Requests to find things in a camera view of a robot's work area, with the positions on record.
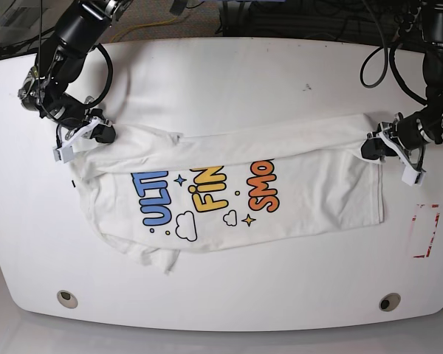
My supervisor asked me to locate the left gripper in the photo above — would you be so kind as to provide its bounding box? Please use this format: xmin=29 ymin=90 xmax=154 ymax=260
xmin=360 ymin=112 xmax=428 ymax=171

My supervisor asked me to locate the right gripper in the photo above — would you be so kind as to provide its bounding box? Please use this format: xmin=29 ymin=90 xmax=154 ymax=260
xmin=53 ymin=94 xmax=117 ymax=148

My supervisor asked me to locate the white printed T-shirt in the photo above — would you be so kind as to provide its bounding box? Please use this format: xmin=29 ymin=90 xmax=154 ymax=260
xmin=70 ymin=114 xmax=383 ymax=272

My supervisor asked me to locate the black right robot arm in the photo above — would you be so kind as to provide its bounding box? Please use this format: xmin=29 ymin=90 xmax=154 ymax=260
xmin=18 ymin=1 xmax=131 ymax=144

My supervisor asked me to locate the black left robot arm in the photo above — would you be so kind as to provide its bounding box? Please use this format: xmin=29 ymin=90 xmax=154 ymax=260
xmin=360 ymin=1 xmax=443 ymax=175

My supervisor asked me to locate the red tape rectangle marking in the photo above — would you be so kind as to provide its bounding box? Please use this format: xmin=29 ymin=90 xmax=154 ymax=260
xmin=409 ymin=204 xmax=440 ymax=259

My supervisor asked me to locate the right table grommet hole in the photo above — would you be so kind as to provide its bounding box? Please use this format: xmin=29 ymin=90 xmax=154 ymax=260
xmin=379 ymin=293 xmax=401 ymax=312

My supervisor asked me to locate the table grommet hole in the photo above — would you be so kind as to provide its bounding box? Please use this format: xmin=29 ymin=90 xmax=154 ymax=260
xmin=57 ymin=290 xmax=78 ymax=309
xmin=379 ymin=293 xmax=401 ymax=312

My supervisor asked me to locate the left table grommet hole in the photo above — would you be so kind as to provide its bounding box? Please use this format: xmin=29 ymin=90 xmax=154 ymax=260
xmin=57 ymin=290 xmax=78 ymax=309

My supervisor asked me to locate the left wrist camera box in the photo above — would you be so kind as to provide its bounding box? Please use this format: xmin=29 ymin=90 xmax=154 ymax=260
xmin=402 ymin=167 xmax=426 ymax=186

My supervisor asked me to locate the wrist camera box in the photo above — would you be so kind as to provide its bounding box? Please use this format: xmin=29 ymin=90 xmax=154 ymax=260
xmin=53 ymin=145 xmax=75 ymax=164
xmin=402 ymin=167 xmax=426 ymax=186

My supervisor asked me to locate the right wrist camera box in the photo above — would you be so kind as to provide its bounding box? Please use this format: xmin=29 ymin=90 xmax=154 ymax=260
xmin=53 ymin=145 xmax=75 ymax=164

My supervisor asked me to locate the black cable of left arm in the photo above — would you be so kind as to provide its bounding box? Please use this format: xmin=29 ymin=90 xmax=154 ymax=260
xmin=360 ymin=0 xmax=429 ymax=108

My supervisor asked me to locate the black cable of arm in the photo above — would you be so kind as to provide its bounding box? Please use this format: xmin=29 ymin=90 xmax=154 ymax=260
xmin=69 ymin=42 xmax=114 ymax=108
xmin=360 ymin=0 xmax=429 ymax=108

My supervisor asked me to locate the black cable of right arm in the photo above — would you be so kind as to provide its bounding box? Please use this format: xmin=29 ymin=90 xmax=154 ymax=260
xmin=69 ymin=42 xmax=114 ymax=108

